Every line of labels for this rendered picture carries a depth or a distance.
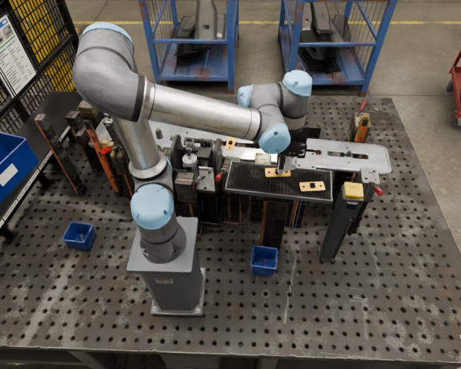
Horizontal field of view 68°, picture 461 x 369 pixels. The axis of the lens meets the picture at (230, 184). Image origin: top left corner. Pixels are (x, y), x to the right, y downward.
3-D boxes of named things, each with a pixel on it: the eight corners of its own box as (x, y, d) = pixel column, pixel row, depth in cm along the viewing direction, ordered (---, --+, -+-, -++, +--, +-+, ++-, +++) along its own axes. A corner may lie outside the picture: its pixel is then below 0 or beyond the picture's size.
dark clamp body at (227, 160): (244, 207, 171) (245, 153, 141) (241, 229, 162) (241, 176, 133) (223, 204, 172) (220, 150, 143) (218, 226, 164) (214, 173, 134)
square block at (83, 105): (117, 150, 198) (98, 98, 171) (112, 159, 193) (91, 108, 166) (105, 148, 199) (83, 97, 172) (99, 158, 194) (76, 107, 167)
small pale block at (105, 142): (129, 189, 179) (109, 138, 151) (126, 195, 177) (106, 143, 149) (123, 189, 179) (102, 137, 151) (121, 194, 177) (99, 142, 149)
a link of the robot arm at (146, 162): (140, 213, 108) (61, 53, 66) (140, 178, 118) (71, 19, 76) (177, 206, 109) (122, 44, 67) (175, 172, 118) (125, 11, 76)
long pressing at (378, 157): (385, 142, 157) (386, 140, 156) (393, 179, 143) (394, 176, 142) (104, 116, 173) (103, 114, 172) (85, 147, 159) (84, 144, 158)
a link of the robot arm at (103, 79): (66, 72, 58) (304, 129, 77) (75, 41, 65) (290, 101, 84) (63, 124, 66) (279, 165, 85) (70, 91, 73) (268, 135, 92)
